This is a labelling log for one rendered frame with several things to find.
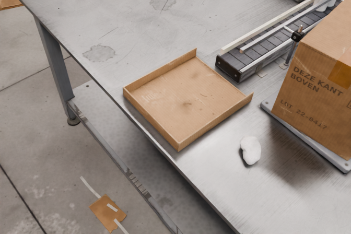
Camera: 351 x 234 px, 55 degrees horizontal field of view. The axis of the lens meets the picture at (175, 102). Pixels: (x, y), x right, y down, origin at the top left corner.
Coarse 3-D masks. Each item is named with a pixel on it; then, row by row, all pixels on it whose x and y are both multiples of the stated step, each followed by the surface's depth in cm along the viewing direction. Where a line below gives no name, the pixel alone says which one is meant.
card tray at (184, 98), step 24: (168, 72) 111; (192, 72) 111; (216, 72) 112; (144, 96) 104; (168, 96) 104; (192, 96) 104; (216, 96) 105; (240, 96) 105; (168, 120) 98; (192, 120) 98; (216, 120) 96
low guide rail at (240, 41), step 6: (306, 0) 128; (312, 0) 129; (300, 6) 125; (288, 12) 122; (294, 12) 125; (276, 18) 119; (282, 18) 121; (264, 24) 117; (270, 24) 118; (252, 30) 114; (258, 30) 114; (246, 36) 112; (252, 36) 114; (234, 42) 110; (240, 42) 111; (222, 48) 107; (228, 48) 108
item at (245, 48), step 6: (324, 0) 120; (330, 0) 121; (312, 6) 117; (318, 6) 118; (306, 12) 114; (294, 18) 112; (300, 18) 114; (282, 24) 109; (288, 24) 110; (276, 30) 107; (264, 36) 105; (270, 36) 106; (252, 42) 103; (258, 42) 103; (246, 48) 101
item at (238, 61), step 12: (336, 0) 135; (300, 12) 128; (312, 12) 129; (324, 12) 129; (276, 24) 123; (300, 24) 123; (312, 24) 126; (276, 36) 118; (288, 36) 119; (240, 48) 113; (252, 48) 113; (264, 48) 114; (228, 60) 109; (240, 60) 109; (252, 60) 110
